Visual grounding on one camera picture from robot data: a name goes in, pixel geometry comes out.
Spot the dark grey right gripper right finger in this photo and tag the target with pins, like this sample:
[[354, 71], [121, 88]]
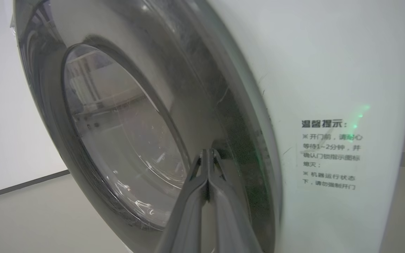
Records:
[[229, 221]]

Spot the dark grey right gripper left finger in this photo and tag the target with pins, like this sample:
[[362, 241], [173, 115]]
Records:
[[188, 214]]

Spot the dark grey washing machine door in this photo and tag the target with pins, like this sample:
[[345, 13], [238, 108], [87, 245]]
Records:
[[118, 123]]

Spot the white washing machine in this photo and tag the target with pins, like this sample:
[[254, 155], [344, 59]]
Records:
[[329, 70]]

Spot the black text instruction sticker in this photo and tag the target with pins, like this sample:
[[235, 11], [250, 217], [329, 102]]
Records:
[[330, 154]]

